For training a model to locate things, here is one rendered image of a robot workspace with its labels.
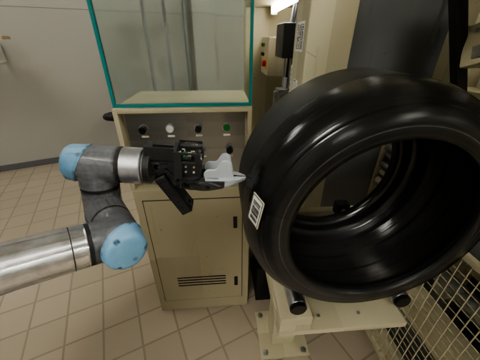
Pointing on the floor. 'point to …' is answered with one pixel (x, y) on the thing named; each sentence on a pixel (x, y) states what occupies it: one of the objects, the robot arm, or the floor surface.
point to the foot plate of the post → (291, 350)
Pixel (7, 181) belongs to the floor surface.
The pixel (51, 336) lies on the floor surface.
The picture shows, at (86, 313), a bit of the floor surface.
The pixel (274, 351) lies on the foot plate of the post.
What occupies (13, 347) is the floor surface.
